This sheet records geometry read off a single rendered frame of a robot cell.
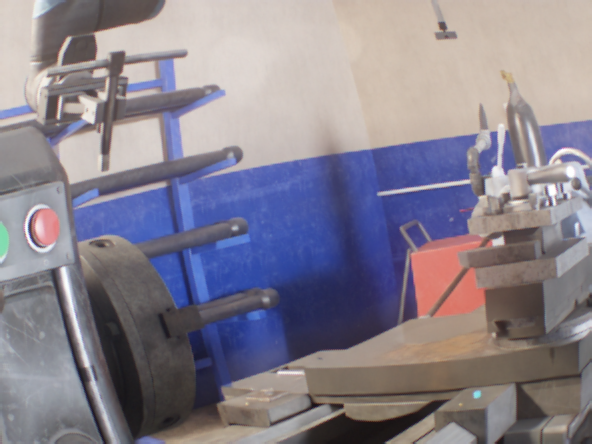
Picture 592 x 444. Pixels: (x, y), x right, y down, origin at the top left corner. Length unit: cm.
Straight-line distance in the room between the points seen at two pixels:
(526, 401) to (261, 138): 449
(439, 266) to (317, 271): 172
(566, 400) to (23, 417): 85
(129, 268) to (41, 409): 34
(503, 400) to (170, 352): 52
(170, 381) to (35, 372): 32
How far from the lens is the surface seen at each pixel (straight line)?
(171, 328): 84
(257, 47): 566
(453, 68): 585
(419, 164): 611
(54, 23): 108
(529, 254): 112
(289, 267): 554
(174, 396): 86
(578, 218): 195
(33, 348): 57
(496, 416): 113
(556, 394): 116
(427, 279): 419
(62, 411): 58
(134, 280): 85
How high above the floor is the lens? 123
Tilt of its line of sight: 4 degrees down
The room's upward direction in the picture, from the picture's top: 11 degrees counter-clockwise
